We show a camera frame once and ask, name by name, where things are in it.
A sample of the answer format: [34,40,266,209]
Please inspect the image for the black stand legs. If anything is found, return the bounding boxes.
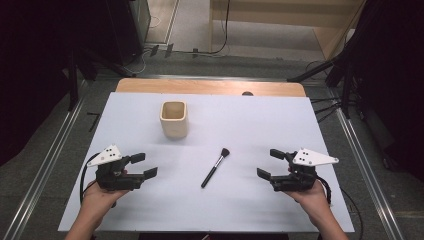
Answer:
[286,49,356,120]
[66,44,136,112]

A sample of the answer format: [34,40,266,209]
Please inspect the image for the cream square cup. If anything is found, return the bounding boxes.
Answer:
[159,100,190,140]

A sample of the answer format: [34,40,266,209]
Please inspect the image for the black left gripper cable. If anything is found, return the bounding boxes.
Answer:
[78,152,102,205]

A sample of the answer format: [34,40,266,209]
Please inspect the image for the light wooden shelf unit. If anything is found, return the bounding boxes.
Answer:
[208,0,368,62]

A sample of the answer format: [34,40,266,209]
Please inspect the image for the dark cabinet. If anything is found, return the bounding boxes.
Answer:
[105,0,152,67]

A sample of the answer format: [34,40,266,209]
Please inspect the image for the wooden table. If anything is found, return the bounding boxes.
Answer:
[114,77,307,98]

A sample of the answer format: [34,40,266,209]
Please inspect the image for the white floor cable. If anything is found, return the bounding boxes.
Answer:
[131,14,162,75]

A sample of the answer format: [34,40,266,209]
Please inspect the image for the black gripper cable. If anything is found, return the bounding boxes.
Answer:
[315,175,333,205]
[78,152,102,205]

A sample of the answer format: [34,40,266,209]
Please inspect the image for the person's left hand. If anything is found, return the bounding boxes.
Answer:
[80,169,130,219]

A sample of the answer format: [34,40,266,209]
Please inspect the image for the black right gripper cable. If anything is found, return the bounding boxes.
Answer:
[315,175,333,205]

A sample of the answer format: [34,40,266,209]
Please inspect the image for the thin black floor cable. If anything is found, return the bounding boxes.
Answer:
[339,187,364,240]

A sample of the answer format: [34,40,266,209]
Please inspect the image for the hanging black cable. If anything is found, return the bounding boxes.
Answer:
[192,0,232,56]

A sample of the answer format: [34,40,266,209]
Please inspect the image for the white table mat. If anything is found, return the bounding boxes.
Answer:
[57,91,355,234]

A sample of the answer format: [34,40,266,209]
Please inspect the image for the dark curtain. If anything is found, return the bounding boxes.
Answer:
[346,0,424,183]
[0,0,111,168]

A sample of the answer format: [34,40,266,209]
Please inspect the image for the person's right hand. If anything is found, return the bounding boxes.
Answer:
[284,179,332,221]

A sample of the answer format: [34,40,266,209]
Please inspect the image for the metal floor rail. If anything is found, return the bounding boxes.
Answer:
[2,79,88,240]
[328,87,406,240]

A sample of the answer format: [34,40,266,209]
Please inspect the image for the black floor cables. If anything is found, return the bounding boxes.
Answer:
[309,95,345,124]

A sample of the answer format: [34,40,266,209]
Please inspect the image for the black makeup brush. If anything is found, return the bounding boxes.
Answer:
[200,147,231,190]

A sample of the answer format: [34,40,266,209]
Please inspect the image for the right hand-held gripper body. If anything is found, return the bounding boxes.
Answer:
[270,147,340,193]

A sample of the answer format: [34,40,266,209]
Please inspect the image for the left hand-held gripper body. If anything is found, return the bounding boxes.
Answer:
[87,144,145,192]

